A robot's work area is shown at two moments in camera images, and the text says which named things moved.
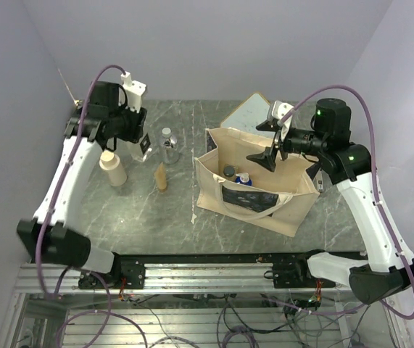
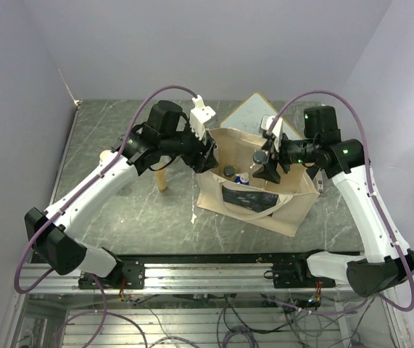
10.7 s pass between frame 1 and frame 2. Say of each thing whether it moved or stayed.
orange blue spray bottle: stayed
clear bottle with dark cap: stayed
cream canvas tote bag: stayed
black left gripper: moved
